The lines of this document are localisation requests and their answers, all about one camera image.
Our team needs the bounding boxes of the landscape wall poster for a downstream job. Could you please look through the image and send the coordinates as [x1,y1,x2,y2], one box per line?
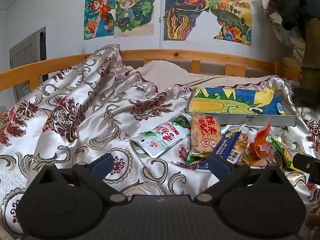
[209,0,253,46]

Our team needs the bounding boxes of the seaweed wall poster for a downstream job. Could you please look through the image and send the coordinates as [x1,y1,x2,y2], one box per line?
[164,0,210,41]

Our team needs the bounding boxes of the white wall pipe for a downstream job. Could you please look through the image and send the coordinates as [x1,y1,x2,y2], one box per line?
[159,0,165,50]

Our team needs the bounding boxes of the orange clear snack packet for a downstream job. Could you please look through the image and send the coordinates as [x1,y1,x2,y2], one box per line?
[254,121,273,145]

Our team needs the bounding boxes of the cream pillow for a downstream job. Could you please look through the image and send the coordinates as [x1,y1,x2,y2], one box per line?
[136,60,283,93]

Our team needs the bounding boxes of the olive coat with fur trim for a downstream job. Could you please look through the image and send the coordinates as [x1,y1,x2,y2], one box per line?
[291,17,320,110]

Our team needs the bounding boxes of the blond child wall poster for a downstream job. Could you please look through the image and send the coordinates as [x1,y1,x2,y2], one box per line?
[114,0,157,38]

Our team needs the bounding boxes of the pink clear snack packet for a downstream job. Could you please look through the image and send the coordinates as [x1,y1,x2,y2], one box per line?
[244,140,277,167]

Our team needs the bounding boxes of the orange-haired girl wall poster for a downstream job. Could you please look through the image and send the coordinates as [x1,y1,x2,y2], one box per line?
[84,0,117,40]

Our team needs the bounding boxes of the rice cracker packet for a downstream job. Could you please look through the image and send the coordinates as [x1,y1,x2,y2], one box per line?
[190,112,222,155]

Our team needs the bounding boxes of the crayon drawing paper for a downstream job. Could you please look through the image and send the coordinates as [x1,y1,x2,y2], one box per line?
[191,87,287,116]

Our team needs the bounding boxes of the blue nut bar packet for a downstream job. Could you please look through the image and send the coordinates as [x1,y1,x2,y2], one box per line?
[197,125,250,172]

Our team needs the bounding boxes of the dark cloth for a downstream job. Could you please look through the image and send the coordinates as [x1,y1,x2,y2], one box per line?
[264,0,320,30]

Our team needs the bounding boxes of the pale floral cloth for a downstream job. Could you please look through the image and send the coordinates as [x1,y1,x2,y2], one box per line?
[261,0,307,63]

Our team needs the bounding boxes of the green yellow snack packet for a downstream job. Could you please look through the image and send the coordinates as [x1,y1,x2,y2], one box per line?
[271,139,300,172]

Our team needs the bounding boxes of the white green snack pouch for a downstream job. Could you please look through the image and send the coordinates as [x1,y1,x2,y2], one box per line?
[130,114,192,158]

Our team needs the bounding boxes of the grey tray box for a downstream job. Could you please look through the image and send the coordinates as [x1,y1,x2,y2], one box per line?
[185,87,298,127]

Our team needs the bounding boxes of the wooden bed headboard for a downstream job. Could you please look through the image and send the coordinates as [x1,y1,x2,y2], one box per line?
[0,49,304,98]

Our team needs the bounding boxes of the small green snack packet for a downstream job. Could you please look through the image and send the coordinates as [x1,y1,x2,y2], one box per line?
[185,150,208,165]

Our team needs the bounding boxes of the grey door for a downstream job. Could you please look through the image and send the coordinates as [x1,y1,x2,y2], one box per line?
[9,26,47,103]

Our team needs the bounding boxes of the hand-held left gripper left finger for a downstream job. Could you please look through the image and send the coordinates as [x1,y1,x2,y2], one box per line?
[32,153,125,204]

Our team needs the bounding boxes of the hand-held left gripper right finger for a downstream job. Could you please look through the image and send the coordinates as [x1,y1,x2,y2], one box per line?
[194,154,288,204]

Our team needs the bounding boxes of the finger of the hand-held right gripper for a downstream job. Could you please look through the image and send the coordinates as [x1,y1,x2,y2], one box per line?
[292,152,320,183]

